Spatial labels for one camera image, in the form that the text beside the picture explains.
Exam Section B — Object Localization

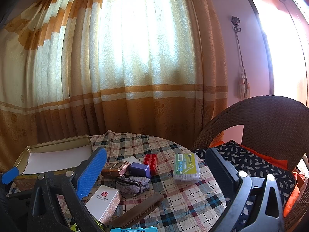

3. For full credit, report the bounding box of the brown wicker chair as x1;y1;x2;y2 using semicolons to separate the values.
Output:
191;95;309;232

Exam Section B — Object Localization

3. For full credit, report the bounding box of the small white box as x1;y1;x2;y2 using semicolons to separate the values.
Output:
122;156;140;165

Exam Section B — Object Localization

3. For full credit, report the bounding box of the teal building block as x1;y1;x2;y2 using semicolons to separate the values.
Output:
110;226;158;232

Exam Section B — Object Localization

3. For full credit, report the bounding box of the plaid tablecloth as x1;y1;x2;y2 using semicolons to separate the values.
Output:
8;130;227;232

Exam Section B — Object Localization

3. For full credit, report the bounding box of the purple box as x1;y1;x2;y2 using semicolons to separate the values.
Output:
129;162;150;180

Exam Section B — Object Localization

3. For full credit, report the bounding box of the dark leaf-patterned cushion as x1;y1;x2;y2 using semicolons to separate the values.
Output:
193;140;298;232

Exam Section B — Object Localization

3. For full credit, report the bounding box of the metal wall hook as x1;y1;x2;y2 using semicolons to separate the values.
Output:
230;16;243;33

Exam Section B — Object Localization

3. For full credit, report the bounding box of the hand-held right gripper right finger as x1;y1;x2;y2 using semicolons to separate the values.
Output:
205;147;286;232

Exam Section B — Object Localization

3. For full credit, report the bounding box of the red building block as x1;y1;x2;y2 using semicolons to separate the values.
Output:
143;154;158;176

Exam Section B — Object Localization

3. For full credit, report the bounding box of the orange and cream curtain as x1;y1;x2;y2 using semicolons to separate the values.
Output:
0;0;228;172

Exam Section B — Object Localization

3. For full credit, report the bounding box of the gold tin tray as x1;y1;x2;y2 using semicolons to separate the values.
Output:
12;135;94;191

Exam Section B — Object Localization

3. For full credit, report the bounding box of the tasselled curtain tieback rope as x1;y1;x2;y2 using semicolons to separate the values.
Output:
235;30;251;100

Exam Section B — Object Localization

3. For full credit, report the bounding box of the window with wooden frame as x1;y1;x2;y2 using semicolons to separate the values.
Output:
238;0;309;102

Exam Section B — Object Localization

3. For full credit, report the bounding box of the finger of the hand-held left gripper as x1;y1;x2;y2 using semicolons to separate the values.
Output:
0;167;20;186

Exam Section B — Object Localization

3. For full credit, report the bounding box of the brown patterned box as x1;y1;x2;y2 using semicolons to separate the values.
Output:
101;161;131;176

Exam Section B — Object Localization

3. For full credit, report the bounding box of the white box with red stamp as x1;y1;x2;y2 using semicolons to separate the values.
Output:
85;184;122;225

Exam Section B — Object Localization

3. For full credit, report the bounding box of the orange cushion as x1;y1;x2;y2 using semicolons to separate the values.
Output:
209;139;301;218

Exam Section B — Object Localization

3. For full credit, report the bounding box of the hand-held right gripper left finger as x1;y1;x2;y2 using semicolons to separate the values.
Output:
8;147;107;232

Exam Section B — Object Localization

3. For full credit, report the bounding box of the clear green-label floss box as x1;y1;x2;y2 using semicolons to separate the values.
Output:
172;153;201;183

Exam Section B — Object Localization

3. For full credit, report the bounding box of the brown wooden comb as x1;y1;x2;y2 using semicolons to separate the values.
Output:
110;191;165;229

